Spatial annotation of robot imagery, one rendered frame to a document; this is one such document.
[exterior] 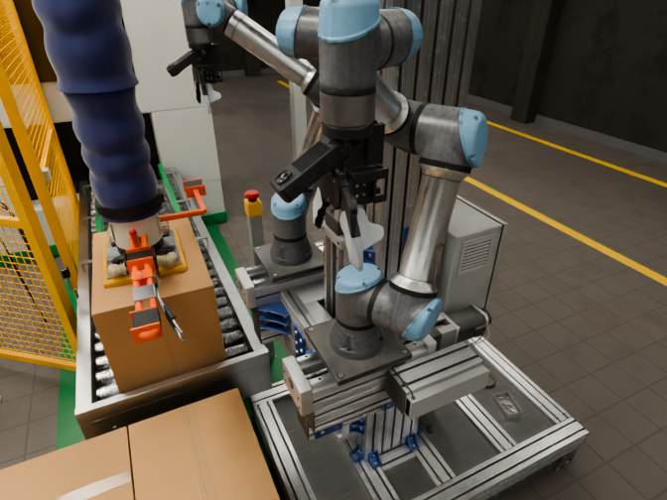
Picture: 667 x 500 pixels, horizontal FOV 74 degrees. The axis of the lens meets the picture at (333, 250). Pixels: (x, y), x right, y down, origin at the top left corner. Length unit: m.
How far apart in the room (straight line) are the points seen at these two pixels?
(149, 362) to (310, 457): 0.75
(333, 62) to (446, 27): 0.63
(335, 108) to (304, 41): 0.17
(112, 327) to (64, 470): 0.47
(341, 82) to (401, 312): 0.60
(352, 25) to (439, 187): 0.51
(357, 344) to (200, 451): 0.74
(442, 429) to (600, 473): 0.75
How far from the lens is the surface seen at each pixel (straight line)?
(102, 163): 1.66
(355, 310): 1.10
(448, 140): 0.98
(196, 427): 1.75
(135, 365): 1.83
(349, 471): 1.99
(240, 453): 1.65
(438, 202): 1.00
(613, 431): 2.72
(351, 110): 0.60
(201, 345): 1.82
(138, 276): 1.52
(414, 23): 0.71
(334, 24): 0.59
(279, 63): 1.36
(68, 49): 1.58
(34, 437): 2.74
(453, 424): 2.18
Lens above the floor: 1.89
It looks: 31 degrees down
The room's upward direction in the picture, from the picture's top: straight up
